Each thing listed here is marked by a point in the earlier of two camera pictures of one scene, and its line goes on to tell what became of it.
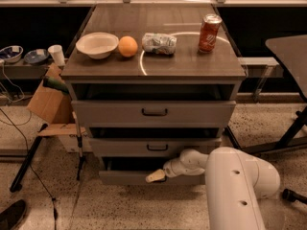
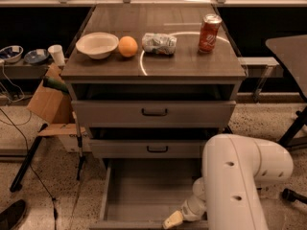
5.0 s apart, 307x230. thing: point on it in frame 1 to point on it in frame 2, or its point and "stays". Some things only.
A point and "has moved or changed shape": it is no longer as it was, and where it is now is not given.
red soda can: x=208 y=32 stays
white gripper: x=170 y=170 to x=191 y=209
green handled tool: x=52 y=82 stays
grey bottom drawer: x=138 y=177 has moved or changed shape
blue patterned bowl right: x=35 y=56 stays
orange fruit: x=128 y=46 stays
